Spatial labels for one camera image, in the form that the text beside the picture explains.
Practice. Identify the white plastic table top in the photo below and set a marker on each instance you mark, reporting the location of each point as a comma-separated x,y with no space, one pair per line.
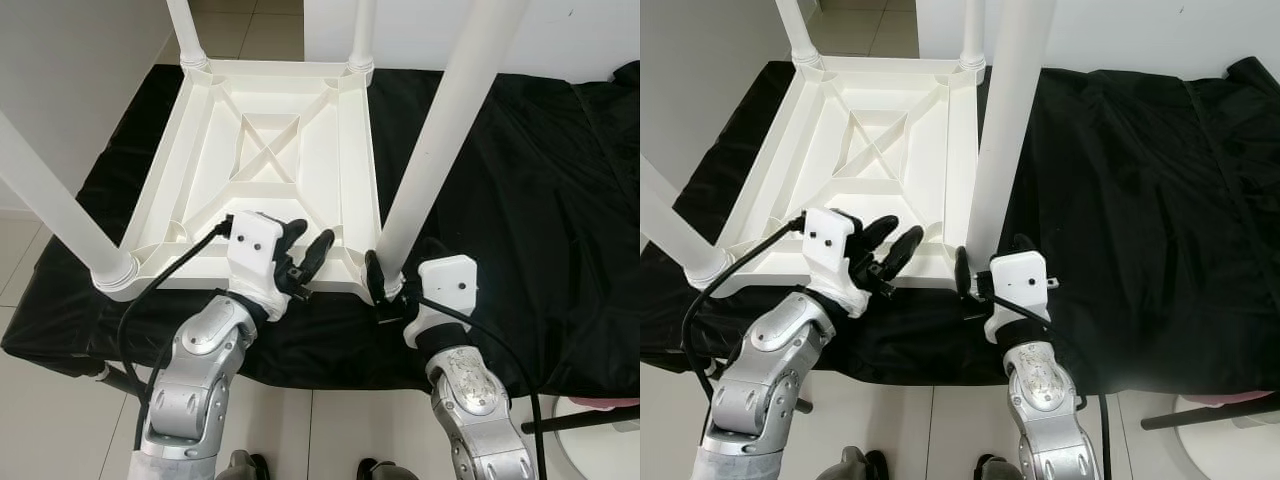
330,150
940,150

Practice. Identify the white plastic table leg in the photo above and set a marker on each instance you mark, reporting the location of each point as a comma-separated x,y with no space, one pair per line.
50,200
972,30
680,235
185,30
362,30
795,25
1010,120
450,120

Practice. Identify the black cloth table cover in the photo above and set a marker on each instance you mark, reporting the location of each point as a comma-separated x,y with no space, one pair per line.
540,250
1150,250

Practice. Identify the grey right robot foot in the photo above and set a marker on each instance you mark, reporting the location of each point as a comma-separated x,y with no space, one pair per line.
998,469
385,470

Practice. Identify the grey robot foot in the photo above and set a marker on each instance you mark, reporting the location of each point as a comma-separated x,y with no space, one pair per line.
998,469
385,470
243,466
862,465

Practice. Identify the grey left robot foot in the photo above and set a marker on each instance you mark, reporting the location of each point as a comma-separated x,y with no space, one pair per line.
862,465
243,466

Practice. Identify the pink round stool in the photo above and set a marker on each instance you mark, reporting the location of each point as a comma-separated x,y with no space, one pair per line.
1232,398
612,402

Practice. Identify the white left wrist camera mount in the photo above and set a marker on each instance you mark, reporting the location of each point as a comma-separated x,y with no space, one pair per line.
830,245
255,250

